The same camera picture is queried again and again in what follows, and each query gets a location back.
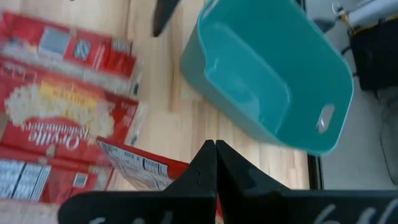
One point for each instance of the teal plastic basket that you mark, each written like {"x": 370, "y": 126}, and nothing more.
{"x": 248, "y": 62}

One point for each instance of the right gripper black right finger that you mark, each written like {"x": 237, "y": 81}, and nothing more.
{"x": 280, "y": 208}

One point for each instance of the red popcorn bag clear wrap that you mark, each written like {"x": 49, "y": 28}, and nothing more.
{"x": 62, "y": 130}
{"x": 136, "y": 165}
{"x": 31, "y": 177}
{"x": 87, "y": 49}

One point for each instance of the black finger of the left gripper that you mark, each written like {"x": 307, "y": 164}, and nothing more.
{"x": 163, "y": 15}

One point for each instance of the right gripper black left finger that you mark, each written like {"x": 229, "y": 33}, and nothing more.
{"x": 155, "y": 208}

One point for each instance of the black table edge rail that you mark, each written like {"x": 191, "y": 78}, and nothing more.
{"x": 315, "y": 171}

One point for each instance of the black chair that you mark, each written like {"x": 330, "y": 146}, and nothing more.
{"x": 376, "y": 56}

